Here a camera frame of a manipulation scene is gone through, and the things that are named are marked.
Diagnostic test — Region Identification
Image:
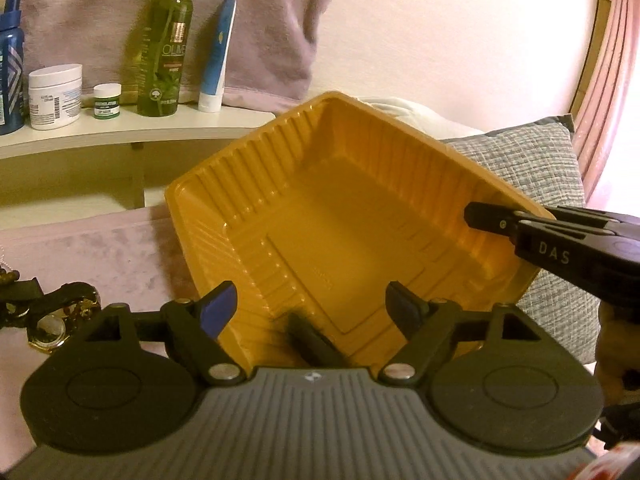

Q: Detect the gold wristwatch with black strap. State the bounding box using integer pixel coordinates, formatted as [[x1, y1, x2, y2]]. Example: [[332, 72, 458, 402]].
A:
[[27, 282, 103, 353]]

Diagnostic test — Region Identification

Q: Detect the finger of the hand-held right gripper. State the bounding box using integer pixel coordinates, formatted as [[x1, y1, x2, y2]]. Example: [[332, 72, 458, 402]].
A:
[[542, 205, 623, 233], [463, 202, 566, 247]]

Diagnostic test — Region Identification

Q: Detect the white pillow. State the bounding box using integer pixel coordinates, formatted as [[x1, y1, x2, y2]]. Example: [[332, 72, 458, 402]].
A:
[[367, 95, 486, 141]]

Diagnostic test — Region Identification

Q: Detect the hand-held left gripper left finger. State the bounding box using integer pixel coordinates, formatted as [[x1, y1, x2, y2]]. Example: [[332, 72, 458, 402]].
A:
[[82, 281, 246, 387]]

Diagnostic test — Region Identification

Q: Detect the small green-label jar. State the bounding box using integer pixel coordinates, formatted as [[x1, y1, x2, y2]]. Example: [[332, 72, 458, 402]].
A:
[[93, 83, 122, 120]]

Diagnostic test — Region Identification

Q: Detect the green spray bottle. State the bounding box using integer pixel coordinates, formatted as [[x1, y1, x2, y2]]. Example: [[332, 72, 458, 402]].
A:
[[135, 0, 194, 117]]

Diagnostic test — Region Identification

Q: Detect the pink velvet blanket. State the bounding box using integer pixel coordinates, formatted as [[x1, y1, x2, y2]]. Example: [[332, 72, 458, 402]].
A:
[[0, 205, 201, 461]]

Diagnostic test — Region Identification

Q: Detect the grey woven pillow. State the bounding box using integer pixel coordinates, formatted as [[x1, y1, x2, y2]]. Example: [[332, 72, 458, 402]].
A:
[[440, 114, 601, 363]]

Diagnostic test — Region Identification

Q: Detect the white cream jar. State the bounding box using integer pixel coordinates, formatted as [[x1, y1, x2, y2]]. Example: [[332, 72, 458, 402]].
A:
[[28, 63, 83, 131]]

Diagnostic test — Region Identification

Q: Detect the black oblong object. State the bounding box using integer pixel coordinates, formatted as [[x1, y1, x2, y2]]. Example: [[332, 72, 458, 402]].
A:
[[286, 311, 347, 367]]

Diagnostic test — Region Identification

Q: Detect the pink curtain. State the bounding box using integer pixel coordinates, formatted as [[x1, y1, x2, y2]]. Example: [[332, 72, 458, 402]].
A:
[[570, 0, 640, 201]]

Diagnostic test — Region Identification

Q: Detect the white shelf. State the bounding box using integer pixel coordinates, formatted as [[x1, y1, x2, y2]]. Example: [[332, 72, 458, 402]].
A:
[[0, 92, 277, 211]]

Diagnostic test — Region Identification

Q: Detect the person's right hand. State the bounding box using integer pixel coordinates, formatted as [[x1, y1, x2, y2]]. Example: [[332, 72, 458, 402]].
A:
[[596, 301, 640, 397]]

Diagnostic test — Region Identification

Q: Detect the dark blue bottle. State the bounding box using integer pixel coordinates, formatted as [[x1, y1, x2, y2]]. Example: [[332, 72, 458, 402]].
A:
[[0, 0, 26, 136]]

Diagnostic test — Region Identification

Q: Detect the purple towel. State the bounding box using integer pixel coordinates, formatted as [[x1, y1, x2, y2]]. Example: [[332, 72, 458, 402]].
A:
[[0, 0, 321, 116]]

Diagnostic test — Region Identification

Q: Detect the blue and white tube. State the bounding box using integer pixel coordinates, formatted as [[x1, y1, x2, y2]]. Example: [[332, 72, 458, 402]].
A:
[[198, 0, 237, 113]]

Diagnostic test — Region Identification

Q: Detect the yellow plastic tray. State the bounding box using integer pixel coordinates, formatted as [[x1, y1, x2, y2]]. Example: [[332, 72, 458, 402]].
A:
[[165, 91, 557, 368]]

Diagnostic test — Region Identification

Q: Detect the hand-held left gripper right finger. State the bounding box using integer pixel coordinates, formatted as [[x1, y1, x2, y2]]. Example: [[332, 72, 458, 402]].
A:
[[377, 281, 542, 387]]

